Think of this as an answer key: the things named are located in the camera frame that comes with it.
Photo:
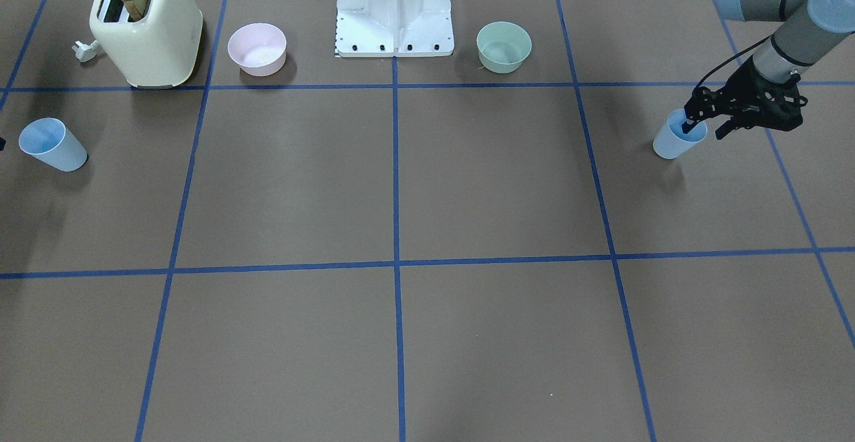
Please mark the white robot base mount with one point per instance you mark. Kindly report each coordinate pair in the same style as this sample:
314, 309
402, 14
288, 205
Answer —
394, 28

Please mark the pink bowl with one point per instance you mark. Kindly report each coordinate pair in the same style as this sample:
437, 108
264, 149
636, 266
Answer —
259, 49

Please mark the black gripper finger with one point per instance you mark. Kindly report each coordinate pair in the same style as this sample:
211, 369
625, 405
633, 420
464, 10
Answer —
734, 123
701, 106

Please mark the light blue cup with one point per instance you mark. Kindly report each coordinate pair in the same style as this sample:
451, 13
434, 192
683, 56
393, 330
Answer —
671, 142
51, 142

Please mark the green bowl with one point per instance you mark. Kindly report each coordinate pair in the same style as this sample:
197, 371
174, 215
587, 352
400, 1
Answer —
503, 46

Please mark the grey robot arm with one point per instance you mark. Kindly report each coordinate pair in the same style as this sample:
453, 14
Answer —
807, 31

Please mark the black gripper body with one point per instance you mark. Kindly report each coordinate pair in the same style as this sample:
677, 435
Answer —
746, 84

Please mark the white toaster plug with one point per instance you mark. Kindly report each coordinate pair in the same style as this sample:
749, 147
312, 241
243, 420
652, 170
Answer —
84, 52

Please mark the cream toaster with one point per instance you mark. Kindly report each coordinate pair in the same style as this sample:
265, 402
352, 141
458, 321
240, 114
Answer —
158, 51

